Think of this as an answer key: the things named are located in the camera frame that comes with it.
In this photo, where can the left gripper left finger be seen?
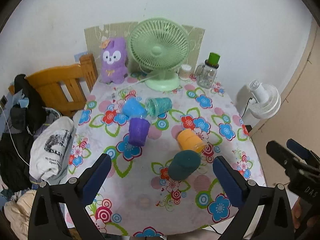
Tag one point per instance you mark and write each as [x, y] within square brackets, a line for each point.
[46, 219]

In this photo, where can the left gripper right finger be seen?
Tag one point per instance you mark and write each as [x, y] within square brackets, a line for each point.
[275, 221]

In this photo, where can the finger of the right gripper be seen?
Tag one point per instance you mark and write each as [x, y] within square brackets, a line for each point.
[307, 155]
[282, 156]

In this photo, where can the dark teal cup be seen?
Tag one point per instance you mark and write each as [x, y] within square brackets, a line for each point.
[183, 165]

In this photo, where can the orange plastic cup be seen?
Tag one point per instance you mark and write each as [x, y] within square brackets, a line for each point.
[188, 140]

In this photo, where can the purple plastic cup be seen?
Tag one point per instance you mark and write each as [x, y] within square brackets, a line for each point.
[138, 131]

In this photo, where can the turquoise plastic cup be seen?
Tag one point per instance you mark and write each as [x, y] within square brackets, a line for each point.
[157, 106]

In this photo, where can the blue plastic cup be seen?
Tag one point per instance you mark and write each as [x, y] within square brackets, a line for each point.
[133, 109]

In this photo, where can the right hand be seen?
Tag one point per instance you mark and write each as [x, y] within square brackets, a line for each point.
[296, 213]

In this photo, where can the beige cloth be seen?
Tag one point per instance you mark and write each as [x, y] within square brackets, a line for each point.
[18, 213]

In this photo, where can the white floor fan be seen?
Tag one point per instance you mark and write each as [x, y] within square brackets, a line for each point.
[265, 101]

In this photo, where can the white printed t-shirt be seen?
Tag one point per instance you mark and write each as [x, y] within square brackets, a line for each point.
[50, 152]

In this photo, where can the black clothes pile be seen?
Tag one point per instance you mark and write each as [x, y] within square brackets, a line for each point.
[16, 143]

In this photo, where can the glass mason jar mug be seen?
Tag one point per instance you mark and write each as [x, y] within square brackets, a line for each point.
[206, 72]

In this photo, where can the floral tablecloth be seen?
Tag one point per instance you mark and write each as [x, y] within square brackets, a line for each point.
[138, 198]

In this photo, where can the cotton swab container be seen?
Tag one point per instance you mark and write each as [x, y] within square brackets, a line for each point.
[184, 71]

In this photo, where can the wooden chair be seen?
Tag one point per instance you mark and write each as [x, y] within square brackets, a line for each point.
[59, 87]

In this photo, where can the green desk fan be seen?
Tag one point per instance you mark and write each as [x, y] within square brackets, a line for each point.
[159, 45]

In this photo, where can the purple plush toy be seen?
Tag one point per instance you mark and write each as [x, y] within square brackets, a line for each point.
[113, 60]

